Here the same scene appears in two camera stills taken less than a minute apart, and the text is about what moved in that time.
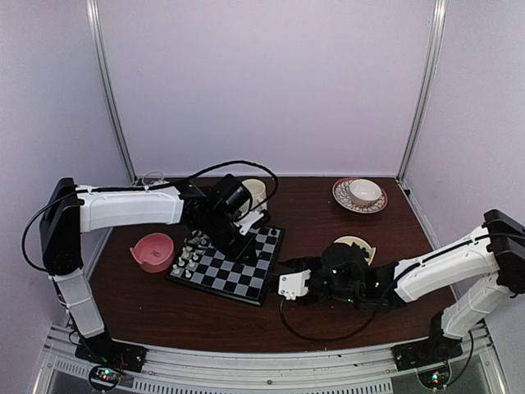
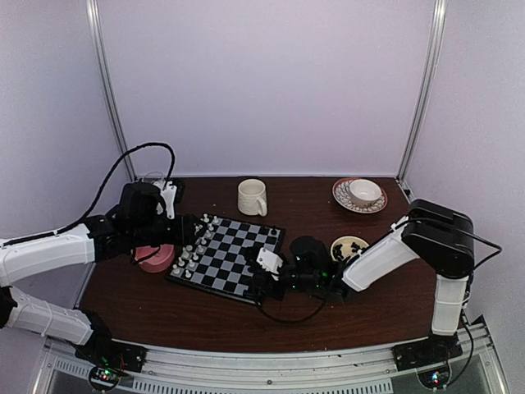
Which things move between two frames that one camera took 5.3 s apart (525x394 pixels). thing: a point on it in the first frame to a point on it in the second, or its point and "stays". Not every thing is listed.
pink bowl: (154, 252) stays
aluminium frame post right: (439, 14) stays
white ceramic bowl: (364, 193) stays
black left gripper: (237, 254) to (184, 234)
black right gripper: (303, 263) to (266, 284)
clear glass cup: (152, 177) stays
